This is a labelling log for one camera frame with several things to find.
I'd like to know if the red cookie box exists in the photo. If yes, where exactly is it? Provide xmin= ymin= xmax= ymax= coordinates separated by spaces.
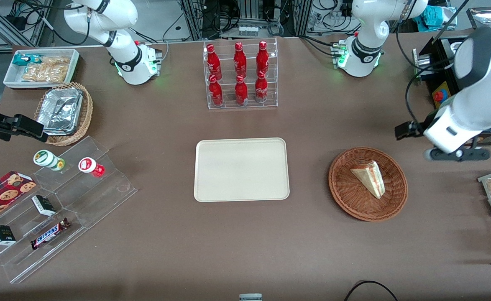
xmin=0 ymin=171 xmax=37 ymax=229

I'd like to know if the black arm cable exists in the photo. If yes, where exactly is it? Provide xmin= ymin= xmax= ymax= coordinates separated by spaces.
xmin=404 ymin=59 xmax=455 ymax=126

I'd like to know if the clear acrylic bottle rack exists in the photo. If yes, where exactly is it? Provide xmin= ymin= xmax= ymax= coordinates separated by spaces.
xmin=203 ymin=37 xmax=279 ymax=110

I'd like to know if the aluminium foil tray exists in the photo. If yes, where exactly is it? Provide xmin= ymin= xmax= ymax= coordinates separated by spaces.
xmin=36 ymin=87 xmax=83 ymax=136

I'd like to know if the beige plastic tray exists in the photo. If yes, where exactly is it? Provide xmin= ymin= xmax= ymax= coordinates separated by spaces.
xmin=194 ymin=138 xmax=291 ymax=203

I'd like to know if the light wicker basket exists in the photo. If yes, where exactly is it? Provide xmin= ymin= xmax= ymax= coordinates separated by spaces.
xmin=34 ymin=82 xmax=94 ymax=147

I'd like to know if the red white yogurt cup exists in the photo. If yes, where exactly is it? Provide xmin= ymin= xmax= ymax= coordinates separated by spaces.
xmin=78 ymin=157 xmax=106 ymax=178

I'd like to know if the clear bag of chips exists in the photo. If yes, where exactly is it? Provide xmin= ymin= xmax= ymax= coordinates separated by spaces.
xmin=21 ymin=56 xmax=71 ymax=83

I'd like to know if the black food warmer appliance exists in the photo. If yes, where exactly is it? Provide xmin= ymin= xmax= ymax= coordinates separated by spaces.
xmin=412 ymin=7 xmax=491 ymax=147

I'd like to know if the teal snack packet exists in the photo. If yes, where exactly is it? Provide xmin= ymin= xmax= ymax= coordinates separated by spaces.
xmin=12 ymin=54 xmax=46 ymax=67

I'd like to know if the red cola bottle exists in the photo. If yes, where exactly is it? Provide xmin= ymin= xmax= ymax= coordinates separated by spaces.
xmin=209 ymin=75 xmax=224 ymax=106
xmin=233 ymin=42 xmax=248 ymax=78
xmin=256 ymin=41 xmax=270 ymax=77
xmin=206 ymin=44 xmax=222 ymax=81
xmin=255 ymin=71 xmax=269 ymax=104
xmin=235 ymin=75 xmax=249 ymax=105

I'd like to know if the triangle sandwich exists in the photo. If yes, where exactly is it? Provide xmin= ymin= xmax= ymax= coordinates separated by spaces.
xmin=350 ymin=161 xmax=386 ymax=200

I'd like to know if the small black carton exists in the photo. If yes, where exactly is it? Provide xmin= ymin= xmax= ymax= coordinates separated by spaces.
xmin=31 ymin=194 xmax=57 ymax=217
xmin=0 ymin=224 xmax=17 ymax=246

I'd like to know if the black table cable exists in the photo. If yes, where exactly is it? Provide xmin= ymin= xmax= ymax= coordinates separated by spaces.
xmin=344 ymin=280 xmax=399 ymax=301

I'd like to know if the brown wicker basket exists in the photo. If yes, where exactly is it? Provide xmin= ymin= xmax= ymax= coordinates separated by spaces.
xmin=328 ymin=147 xmax=409 ymax=222

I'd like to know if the clear acrylic stepped shelf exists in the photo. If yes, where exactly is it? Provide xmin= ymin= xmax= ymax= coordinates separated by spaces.
xmin=0 ymin=135 xmax=138 ymax=284

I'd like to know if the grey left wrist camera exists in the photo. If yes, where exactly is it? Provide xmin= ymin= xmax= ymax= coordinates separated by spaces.
xmin=423 ymin=148 xmax=491 ymax=162

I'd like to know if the snickers chocolate bar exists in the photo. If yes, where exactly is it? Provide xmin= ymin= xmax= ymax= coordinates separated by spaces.
xmin=30 ymin=217 xmax=72 ymax=251

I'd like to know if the green white yogurt cup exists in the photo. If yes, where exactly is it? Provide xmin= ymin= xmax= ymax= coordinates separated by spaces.
xmin=33 ymin=149 xmax=66 ymax=172

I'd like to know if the teal plastic bag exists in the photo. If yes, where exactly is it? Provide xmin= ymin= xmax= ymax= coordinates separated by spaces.
xmin=413 ymin=5 xmax=458 ymax=33

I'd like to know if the white plastic snack bin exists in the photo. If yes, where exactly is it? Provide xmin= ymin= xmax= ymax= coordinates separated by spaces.
xmin=3 ymin=48 xmax=80 ymax=89

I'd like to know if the black cable connector block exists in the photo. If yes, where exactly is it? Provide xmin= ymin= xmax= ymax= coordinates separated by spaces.
xmin=394 ymin=121 xmax=424 ymax=140

